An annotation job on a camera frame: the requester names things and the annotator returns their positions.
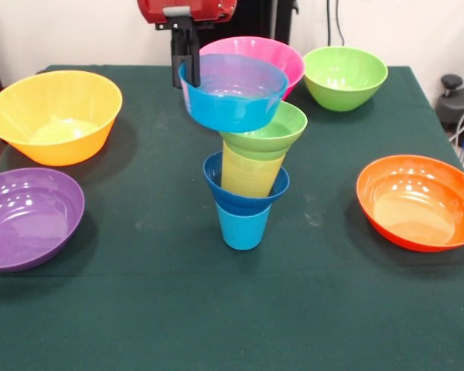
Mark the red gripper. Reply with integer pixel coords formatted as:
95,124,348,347
136,0,238,90

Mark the translucent light blue bowl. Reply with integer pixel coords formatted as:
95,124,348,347
177,53,291,133

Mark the small green plastic bowl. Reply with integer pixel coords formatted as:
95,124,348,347
218,100,309,160

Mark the translucent yellow plastic cup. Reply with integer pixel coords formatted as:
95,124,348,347
220,141,285,199

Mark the small dark blue bowl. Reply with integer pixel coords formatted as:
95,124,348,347
203,151,290,212

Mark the large green plastic bowl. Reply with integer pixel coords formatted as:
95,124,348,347
303,46,389,113

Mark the light blue plastic cup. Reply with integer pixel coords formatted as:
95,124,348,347
216,203,272,252

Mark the large pink plastic bowl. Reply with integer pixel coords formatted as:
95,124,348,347
199,36,306,102

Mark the large yellow plastic bowl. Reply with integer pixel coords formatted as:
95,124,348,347
0,70,124,168

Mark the shallow purple plastic bowl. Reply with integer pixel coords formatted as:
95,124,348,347
0,167,85,273

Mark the dark green tablecloth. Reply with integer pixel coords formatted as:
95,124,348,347
0,64,464,371

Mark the black knob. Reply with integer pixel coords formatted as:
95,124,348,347
440,74,464,97

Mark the shallow orange plastic bowl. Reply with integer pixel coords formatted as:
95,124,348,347
356,155,464,254

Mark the black round base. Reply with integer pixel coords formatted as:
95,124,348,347
436,85,464,136

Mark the black wall cable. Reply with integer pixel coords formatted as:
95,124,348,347
321,0,336,50
334,0,346,49

